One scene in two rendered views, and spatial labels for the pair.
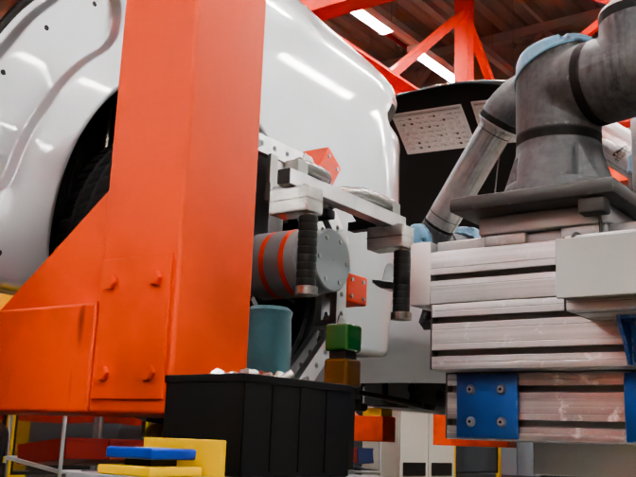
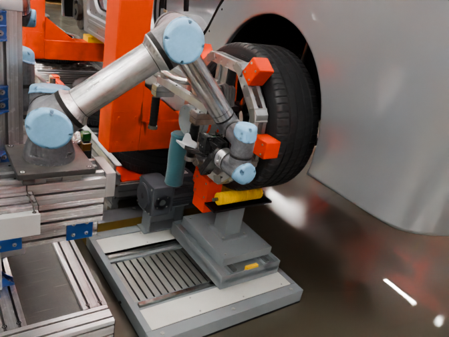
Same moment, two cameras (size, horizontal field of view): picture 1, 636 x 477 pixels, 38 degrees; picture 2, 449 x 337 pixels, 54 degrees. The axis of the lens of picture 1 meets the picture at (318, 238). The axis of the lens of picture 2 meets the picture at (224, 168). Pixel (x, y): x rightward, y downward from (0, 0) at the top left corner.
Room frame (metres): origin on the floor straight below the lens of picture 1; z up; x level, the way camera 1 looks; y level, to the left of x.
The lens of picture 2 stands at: (2.48, -1.65, 1.43)
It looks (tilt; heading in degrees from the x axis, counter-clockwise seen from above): 24 degrees down; 106
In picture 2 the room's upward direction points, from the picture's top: 11 degrees clockwise
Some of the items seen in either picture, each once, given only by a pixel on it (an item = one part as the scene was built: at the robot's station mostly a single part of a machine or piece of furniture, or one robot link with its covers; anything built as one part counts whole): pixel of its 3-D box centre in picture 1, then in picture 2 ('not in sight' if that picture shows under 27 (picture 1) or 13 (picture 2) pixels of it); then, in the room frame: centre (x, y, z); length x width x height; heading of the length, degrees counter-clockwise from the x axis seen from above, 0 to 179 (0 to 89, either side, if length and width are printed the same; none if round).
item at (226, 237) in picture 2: not in sight; (229, 214); (2.01, 0.25, 0.32); 0.40 x 0.30 x 0.28; 144
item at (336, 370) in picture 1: (342, 373); (85, 146); (1.33, -0.04, 0.59); 0.04 x 0.04 x 0.04; 54
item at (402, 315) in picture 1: (401, 283); (192, 141); (1.91, -0.18, 0.83); 0.04 x 0.04 x 0.16
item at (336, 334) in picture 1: (343, 338); (85, 136); (1.33, -0.04, 0.64); 0.04 x 0.04 x 0.04; 54
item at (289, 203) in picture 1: (295, 202); (163, 89); (1.65, 0.04, 0.93); 0.09 x 0.05 x 0.05; 54
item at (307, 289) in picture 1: (307, 253); (154, 111); (1.63, 0.02, 0.83); 0.04 x 0.04 x 0.16
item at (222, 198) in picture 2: not in sight; (238, 195); (2.06, 0.12, 0.51); 0.29 x 0.06 x 0.06; 54
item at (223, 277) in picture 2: not in sight; (223, 246); (2.01, 0.25, 0.13); 0.50 x 0.36 x 0.10; 144
